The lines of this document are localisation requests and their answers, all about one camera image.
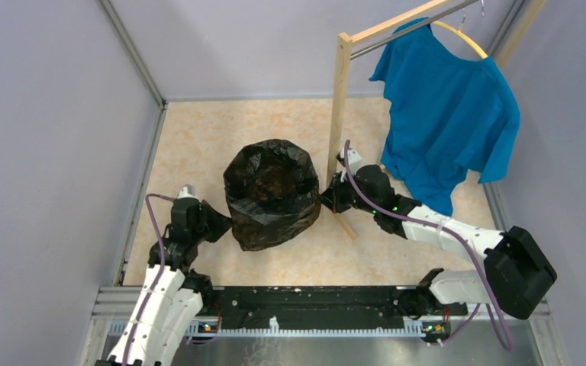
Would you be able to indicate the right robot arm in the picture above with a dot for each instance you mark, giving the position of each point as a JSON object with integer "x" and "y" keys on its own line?
{"x": 511, "y": 273}

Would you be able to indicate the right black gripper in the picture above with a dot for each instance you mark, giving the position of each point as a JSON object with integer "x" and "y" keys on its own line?
{"x": 332, "y": 197}

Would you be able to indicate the aluminium corner frame post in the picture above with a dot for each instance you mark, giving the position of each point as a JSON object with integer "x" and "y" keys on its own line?
{"x": 131, "y": 51}

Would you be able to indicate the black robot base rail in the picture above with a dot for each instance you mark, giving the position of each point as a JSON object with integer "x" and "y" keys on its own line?
{"x": 330, "y": 311}

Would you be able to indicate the wooden clothes rack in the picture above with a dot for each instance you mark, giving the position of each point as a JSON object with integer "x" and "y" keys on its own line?
{"x": 517, "y": 22}

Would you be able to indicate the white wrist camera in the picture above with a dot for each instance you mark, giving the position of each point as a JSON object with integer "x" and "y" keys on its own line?
{"x": 187, "y": 191}
{"x": 354, "y": 162}

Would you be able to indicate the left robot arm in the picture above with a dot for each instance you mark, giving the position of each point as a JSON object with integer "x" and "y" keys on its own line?
{"x": 172, "y": 294}

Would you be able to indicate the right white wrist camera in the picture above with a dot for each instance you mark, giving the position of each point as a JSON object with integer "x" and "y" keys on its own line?
{"x": 354, "y": 162}

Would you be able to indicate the yellow clothes hanger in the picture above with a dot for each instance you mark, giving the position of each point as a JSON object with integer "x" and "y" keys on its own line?
{"x": 468, "y": 40}

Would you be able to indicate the black trash bag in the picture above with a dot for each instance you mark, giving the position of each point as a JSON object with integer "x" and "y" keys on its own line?
{"x": 272, "y": 192}

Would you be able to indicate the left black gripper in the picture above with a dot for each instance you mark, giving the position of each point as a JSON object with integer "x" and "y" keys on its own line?
{"x": 222, "y": 223}

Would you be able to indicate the blue t-shirt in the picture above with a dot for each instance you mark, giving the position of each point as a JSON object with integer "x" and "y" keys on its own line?
{"x": 448, "y": 116}

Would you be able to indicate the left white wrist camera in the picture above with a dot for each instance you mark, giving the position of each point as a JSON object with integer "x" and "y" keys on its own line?
{"x": 187, "y": 191}

